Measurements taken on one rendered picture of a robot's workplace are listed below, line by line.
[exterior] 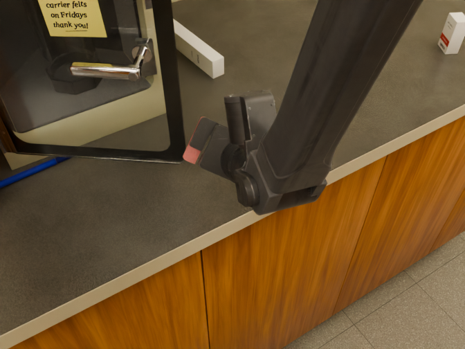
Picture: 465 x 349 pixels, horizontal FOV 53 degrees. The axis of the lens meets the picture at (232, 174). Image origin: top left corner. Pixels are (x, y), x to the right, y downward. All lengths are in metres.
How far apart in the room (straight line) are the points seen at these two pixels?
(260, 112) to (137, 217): 0.33
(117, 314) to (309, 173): 0.51
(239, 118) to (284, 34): 0.66
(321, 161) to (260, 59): 0.68
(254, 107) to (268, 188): 0.11
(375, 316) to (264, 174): 1.36
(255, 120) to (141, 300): 0.45
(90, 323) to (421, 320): 1.27
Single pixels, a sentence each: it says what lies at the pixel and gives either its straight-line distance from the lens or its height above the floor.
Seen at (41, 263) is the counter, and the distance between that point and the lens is 0.77.
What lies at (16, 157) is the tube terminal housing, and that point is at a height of 0.96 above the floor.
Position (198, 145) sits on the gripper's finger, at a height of 1.09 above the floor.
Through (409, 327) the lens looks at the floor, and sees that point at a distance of 1.81.
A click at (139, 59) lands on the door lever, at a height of 1.21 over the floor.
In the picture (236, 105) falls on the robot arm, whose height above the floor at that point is 1.20.
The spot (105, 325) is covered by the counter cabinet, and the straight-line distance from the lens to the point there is 0.88.
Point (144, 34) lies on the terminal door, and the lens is 0.63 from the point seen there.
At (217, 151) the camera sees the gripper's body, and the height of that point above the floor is 1.09.
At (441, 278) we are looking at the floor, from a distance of 1.95.
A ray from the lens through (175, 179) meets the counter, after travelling 0.82.
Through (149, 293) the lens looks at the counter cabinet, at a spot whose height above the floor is 0.80.
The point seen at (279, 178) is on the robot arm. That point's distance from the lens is 0.45.
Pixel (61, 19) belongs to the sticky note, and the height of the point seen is 1.24.
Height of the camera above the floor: 1.55
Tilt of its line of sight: 47 degrees down
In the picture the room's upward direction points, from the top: straight up
